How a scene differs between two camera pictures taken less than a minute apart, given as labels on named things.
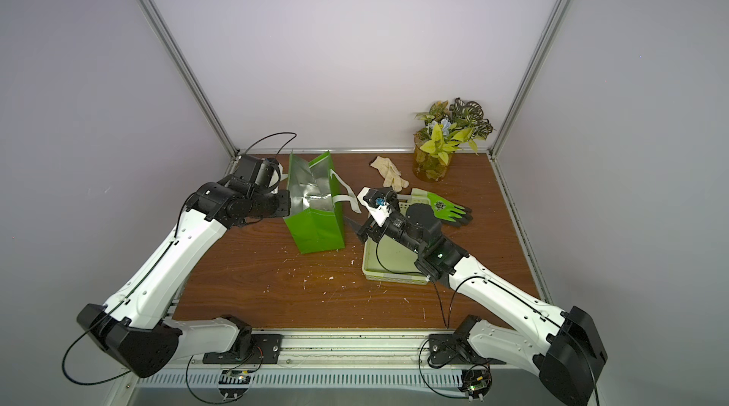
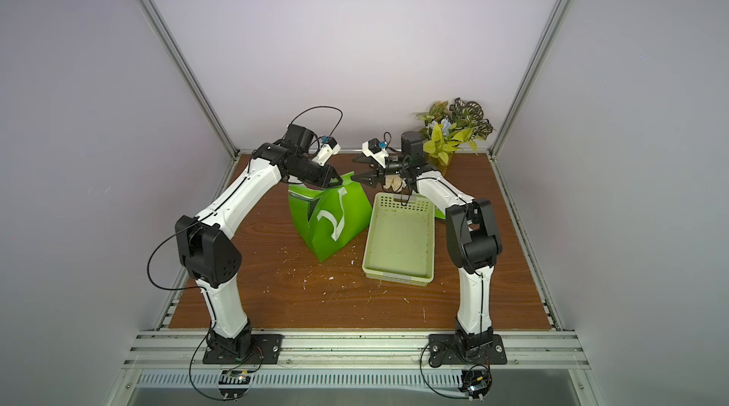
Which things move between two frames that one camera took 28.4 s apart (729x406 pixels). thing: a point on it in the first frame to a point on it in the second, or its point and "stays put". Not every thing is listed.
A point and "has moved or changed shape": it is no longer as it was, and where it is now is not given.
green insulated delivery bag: (311, 215) has moved or changed shape
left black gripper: (285, 206) to (327, 180)
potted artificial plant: (446, 128) stays put
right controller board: (476, 381) stays put
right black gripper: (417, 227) to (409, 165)
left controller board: (233, 377) stays put
